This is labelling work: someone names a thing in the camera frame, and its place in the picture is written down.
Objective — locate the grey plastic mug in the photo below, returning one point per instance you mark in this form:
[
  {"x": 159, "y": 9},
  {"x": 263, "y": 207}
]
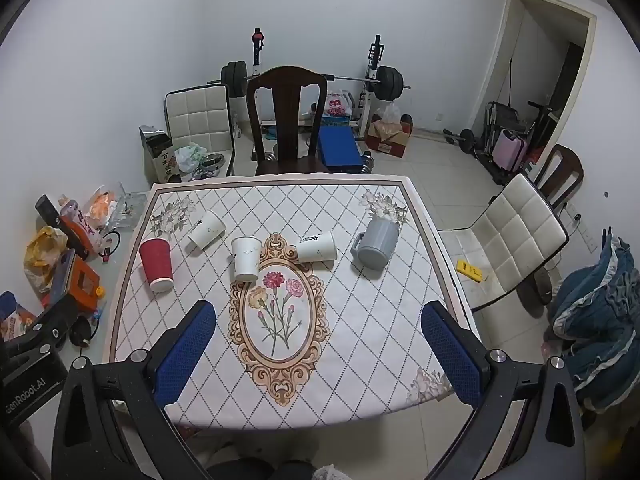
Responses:
[{"x": 378, "y": 245}]

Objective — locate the black folding cart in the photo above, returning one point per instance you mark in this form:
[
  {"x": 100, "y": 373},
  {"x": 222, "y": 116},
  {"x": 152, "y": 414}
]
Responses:
[{"x": 497, "y": 115}]

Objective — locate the red and white plastic bag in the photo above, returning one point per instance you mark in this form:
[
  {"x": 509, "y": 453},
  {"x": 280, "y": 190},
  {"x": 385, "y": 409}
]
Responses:
[{"x": 336, "y": 105}]

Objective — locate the metal bowl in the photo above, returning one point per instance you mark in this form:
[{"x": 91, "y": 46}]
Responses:
[{"x": 214, "y": 161}]

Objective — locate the white weight bench rack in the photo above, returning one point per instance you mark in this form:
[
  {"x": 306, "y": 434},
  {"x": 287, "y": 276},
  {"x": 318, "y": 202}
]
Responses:
[{"x": 372, "y": 60}]

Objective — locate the brown printed box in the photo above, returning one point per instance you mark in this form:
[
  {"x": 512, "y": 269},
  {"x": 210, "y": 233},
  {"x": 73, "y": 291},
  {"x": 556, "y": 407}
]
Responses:
[{"x": 162, "y": 160}]

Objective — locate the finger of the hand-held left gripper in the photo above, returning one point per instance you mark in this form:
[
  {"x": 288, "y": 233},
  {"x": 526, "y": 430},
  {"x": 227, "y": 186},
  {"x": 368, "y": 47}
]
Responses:
[{"x": 47, "y": 327}]

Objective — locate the orange toy box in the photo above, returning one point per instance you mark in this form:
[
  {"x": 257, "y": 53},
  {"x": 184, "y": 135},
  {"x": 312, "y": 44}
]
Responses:
[{"x": 82, "y": 280}]

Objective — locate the black barbell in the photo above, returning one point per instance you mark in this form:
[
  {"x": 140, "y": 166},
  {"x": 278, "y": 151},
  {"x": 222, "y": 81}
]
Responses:
[{"x": 389, "y": 82}]

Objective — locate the floral printed tablecloth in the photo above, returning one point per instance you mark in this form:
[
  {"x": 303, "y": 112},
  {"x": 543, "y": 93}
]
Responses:
[{"x": 360, "y": 320}]

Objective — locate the white padded chair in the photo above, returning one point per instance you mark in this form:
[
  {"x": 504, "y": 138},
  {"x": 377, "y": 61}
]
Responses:
[
  {"x": 515, "y": 230},
  {"x": 197, "y": 115}
]

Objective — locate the brown cardboard box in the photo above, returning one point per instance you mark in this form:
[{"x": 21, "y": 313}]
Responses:
[{"x": 390, "y": 141}]

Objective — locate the blue bench pad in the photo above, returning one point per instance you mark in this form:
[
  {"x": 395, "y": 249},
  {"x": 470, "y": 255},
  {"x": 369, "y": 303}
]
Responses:
[{"x": 339, "y": 146}]

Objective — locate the red paper cup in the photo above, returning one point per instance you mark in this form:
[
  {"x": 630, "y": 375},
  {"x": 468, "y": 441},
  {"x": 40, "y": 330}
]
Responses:
[{"x": 156, "y": 265}]

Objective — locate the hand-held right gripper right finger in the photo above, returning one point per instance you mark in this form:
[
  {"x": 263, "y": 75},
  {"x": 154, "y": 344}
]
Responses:
[{"x": 450, "y": 355}]

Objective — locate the clear plastic bag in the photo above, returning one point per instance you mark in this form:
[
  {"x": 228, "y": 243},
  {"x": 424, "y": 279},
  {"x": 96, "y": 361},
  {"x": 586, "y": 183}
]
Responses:
[{"x": 389, "y": 114}]

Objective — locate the white paper cup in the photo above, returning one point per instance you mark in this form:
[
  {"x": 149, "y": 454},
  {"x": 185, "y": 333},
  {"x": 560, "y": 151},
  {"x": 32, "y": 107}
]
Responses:
[
  {"x": 246, "y": 258},
  {"x": 206, "y": 230},
  {"x": 316, "y": 247}
]

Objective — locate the colourful snack packet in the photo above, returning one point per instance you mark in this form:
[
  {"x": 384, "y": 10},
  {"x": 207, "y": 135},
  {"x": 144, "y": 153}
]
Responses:
[{"x": 15, "y": 317}]

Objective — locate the green and white plastic bag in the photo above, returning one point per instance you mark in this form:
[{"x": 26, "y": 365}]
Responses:
[{"x": 190, "y": 159}]

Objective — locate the red printed box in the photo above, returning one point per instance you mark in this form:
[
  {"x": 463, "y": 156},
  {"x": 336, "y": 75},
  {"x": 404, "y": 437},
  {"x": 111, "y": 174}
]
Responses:
[{"x": 85, "y": 237}]

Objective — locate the orange snack packet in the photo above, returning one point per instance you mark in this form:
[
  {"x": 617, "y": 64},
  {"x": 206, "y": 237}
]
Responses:
[{"x": 100, "y": 207}]

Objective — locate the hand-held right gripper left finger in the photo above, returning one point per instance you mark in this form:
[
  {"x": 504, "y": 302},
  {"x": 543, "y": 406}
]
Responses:
[{"x": 185, "y": 350}]

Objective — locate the yellow small box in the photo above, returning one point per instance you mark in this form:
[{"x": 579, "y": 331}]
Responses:
[{"x": 469, "y": 270}]

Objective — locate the dark wooden chair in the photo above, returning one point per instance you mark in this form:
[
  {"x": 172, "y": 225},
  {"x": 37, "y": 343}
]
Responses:
[
  {"x": 287, "y": 110},
  {"x": 567, "y": 165}
]

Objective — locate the blue denim clothing pile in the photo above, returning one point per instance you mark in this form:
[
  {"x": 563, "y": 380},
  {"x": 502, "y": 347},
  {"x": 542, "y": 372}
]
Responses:
[{"x": 600, "y": 320}]

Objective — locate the short barbell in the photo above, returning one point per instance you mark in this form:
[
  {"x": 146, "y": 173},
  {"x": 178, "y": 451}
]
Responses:
[{"x": 465, "y": 139}]

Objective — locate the clear plastic tray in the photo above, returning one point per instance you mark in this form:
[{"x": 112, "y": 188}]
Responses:
[{"x": 127, "y": 210}]

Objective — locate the yellow plastic bag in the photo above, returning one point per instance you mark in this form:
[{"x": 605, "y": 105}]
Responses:
[{"x": 42, "y": 255}]

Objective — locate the pink suitcase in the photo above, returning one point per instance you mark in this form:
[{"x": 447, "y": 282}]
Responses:
[{"x": 510, "y": 150}]

